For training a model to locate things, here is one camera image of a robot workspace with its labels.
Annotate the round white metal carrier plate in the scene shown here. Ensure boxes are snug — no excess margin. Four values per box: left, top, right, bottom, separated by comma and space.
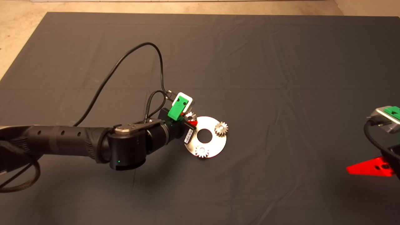
184, 116, 227, 158

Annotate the left gripper green camera mount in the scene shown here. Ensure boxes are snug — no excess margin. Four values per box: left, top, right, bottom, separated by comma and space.
167, 96, 189, 121

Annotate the gripper silver camera box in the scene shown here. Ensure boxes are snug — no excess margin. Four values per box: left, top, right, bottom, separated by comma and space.
172, 92, 194, 114
367, 107, 400, 134

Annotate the dark grey table cloth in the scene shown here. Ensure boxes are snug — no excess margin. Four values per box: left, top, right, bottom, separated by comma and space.
0, 12, 400, 225

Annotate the left gripper silver camera box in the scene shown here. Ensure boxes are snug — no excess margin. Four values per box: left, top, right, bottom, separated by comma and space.
172, 92, 194, 114

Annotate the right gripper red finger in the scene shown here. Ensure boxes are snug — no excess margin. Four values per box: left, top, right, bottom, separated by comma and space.
346, 157, 395, 177

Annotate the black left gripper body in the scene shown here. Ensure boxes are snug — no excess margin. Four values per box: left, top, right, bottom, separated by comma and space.
157, 108, 196, 145

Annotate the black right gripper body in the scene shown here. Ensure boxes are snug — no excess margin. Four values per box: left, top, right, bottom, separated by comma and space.
380, 145, 400, 181

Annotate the thick braided black arm cable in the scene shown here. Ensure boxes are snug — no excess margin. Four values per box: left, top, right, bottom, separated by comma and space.
0, 141, 41, 193

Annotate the right gripper silver camera box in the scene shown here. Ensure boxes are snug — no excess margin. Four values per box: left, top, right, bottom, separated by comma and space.
367, 107, 400, 134

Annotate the gripper green camera mount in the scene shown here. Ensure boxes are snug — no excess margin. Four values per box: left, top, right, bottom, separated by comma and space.
384, 106, 400, 121
167, 96, 189, 121

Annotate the right gripper green camera mount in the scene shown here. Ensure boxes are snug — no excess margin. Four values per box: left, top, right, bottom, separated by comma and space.
384, 106, 400, 121

